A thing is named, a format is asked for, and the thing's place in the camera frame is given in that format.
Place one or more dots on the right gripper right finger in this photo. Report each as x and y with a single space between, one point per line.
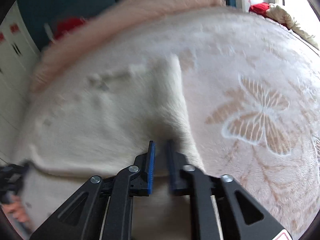
220 208

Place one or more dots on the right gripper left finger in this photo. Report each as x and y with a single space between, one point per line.
102 207

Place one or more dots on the cream fuzzy knit sweater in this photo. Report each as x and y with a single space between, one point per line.
98 128

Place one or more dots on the person's left hand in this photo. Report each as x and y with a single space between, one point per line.
18 212

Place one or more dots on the pink floral bed blanket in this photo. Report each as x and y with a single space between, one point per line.
252 96

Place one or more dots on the white wardrobe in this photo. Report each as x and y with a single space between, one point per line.
19 54

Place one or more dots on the red garment on headboard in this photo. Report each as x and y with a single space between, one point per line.
67 25

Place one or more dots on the pink folded duvet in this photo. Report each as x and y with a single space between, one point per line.
65 51

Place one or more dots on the red cloth by window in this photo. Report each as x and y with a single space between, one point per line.
261 9

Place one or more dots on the cream cloth by window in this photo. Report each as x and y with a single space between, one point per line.
279 14

